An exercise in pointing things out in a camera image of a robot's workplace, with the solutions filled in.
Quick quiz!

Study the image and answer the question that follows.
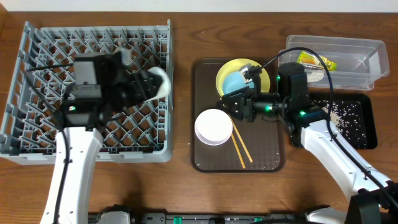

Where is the black food waste tray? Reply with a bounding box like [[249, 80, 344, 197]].
[[287, 92, 378, 149]]

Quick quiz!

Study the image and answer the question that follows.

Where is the wooden chopstick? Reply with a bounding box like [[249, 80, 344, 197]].
[[228, 115, 253, 163], [231, 134, 246, 169]]

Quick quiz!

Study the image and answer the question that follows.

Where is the spilled rice waste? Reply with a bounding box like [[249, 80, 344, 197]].
[[331, 100, 367, 149]]

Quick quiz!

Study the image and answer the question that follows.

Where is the clear plastic wrap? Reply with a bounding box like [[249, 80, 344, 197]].
[[306, 70, 325, 83]]

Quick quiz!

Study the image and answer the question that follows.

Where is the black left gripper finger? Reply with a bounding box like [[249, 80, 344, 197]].
[[142, 70, 164, 100], [132, 76, 152, 105]]

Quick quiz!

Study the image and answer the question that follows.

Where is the clear plastic bin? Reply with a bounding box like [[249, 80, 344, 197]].
[[286, 35, 390, 91]]

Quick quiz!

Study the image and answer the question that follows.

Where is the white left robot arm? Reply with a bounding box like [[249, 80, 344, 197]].
[[41, 51, 171, 223]]

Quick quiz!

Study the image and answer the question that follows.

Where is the yellow plate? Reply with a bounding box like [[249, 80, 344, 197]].
[[215, 58, 271, 96]]

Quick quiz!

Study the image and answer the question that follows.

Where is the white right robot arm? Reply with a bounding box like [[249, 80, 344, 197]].
[[194, 62, 397, 223]]

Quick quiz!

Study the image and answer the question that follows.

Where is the white bowl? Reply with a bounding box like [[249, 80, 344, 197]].
[[194, 109, 233, 146]]

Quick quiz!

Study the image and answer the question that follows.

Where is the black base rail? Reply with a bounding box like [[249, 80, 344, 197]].
[[88, 205, 308, 224]]

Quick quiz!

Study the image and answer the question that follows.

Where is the grey dishwasher rack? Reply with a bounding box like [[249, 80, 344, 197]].
[[1, 23, 174, 165]]

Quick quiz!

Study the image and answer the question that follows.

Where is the light blue bowl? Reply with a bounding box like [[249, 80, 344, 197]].
[[222, 72, 254, 95]]

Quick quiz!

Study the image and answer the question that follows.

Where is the dark brown serving tray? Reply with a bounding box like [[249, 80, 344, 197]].
[[190, 58, 285, 173]]

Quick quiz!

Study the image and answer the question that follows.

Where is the green yellow snack wrapper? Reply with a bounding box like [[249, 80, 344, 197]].
[[297, 51, 337, 71]]

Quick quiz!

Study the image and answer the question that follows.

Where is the white cup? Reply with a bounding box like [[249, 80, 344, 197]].
[[133, 67, 172, 101]]

